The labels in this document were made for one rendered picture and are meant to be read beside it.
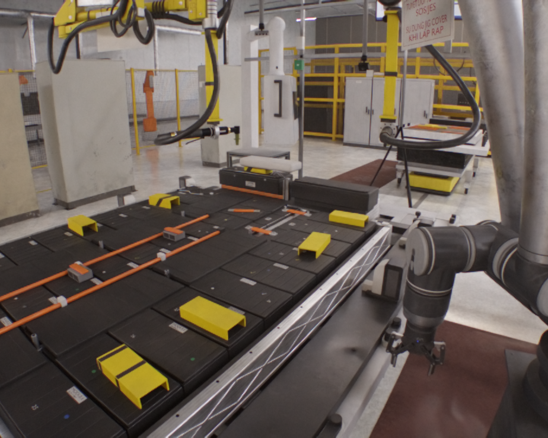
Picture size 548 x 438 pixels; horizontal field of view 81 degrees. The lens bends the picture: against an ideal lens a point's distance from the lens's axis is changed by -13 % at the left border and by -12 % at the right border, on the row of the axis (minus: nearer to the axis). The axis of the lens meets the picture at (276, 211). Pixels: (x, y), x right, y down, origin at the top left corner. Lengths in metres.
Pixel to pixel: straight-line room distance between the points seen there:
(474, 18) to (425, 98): 9.41
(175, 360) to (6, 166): 4.79
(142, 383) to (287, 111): 3.82
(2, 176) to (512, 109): 5.30
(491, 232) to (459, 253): 0.10
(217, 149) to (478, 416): 6.63
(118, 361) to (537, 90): 0.92
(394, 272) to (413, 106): 9.20
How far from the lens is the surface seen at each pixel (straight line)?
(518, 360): 1.15
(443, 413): 2.20
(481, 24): 0.86
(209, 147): 7.79
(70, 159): 5.69
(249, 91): 5.49
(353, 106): 10.85
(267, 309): 0.99
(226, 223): 1.59
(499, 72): 0.87
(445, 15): 1.51
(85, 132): 5.78
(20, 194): 5.55
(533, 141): 0.70
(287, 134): 4.33
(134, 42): 2.23
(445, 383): 2.37
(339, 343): 1.09
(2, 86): 5.43
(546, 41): 0.68
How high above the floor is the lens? 1.56
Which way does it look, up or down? 19 degrees down
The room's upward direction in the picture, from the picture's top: straight up
